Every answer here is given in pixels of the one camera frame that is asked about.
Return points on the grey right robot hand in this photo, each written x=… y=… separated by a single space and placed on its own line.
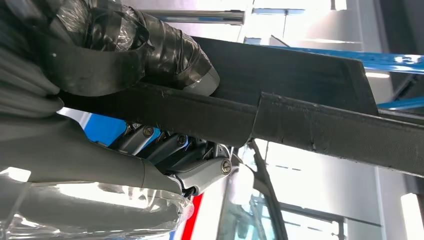
x=99 y=165

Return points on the blue metal shelf rack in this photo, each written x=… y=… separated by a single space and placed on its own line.
x=381 y=61

